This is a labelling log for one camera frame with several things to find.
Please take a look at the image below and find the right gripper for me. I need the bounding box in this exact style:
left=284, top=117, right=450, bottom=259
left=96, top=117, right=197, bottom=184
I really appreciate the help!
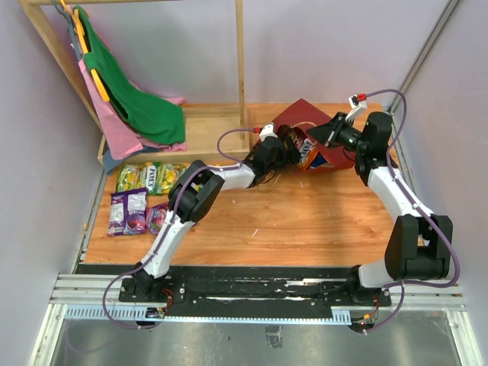
left=306, top=112, right=368, bottom=155

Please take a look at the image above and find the orange Fox's candy bag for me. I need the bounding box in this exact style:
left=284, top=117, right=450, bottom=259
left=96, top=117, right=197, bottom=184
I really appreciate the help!
left=289, top=127, right=319, bottom=172

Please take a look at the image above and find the red brown paper bag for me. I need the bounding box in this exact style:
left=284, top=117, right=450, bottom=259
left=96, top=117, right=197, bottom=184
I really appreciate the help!
left=257, top=98, right=356, bottom=194

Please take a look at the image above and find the green Fox's candy bag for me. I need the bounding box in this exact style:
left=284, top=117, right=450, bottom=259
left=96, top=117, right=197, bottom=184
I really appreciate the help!
left=116, top=162, right=160, bottom=195
left=156, top=163, right=189, bottom=195

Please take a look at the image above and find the purple Fox's candy bag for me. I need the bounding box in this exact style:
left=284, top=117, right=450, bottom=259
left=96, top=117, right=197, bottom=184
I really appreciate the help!
left=146, top=203, right=168, bottom=236

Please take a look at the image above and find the purple snack bag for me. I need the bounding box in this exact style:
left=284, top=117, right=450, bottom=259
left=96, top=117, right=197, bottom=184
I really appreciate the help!
left=107, top=188, right=147, bottom=237

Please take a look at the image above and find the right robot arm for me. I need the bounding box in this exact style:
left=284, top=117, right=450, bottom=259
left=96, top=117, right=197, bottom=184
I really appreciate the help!
left=307, top=112, right=457, bottom=305

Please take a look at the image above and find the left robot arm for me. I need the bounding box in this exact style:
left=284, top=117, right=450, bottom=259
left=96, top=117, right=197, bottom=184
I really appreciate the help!
left=119, top=134, right=300, bottom=302

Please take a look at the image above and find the blue snack pack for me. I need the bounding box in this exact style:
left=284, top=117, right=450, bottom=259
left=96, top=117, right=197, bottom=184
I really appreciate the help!
left=307, top=154, right=335, bottom=171

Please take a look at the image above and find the wooden clothes rack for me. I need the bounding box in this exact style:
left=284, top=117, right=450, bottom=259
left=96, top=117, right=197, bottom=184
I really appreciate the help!
left=19, top=1, right=252, bottom=164

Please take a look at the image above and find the green shirt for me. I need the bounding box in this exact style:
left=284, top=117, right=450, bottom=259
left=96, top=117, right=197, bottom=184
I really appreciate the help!
left=73, top=5, right=186, bottom=145

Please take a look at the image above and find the pink shirt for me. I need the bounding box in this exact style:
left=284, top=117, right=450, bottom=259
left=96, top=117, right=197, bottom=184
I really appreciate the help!
left=78, top=59, right=187, bottom=160

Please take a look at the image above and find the blue grey cloth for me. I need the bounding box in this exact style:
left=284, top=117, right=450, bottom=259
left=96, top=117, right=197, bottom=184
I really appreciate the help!
left=102, top=149, right=130, bottom=175

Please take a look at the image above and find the yellow hanger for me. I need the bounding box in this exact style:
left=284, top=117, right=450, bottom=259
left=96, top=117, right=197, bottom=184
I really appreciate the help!
left=59, top=0, right=111, bottom=103

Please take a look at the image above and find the grey hanger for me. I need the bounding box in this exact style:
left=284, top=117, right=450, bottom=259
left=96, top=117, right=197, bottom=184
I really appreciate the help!
left=51, top=0, right=89, bottom=61

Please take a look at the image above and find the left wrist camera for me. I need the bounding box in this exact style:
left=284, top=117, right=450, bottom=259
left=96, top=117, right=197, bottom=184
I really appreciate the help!
left=252, top=123, right=278, bottom=142

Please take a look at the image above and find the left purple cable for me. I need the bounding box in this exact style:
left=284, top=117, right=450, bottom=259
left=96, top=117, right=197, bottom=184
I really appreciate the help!
left=103, top=127, right=260, bottom=331

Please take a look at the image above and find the aluminium frame post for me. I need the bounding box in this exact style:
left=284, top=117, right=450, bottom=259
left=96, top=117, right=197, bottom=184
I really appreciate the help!
left=399, top=0, right=464, bottom=95

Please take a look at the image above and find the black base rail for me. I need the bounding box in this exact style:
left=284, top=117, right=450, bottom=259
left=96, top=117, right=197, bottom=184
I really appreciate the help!
left=119, top=265, right=391, bottom=322

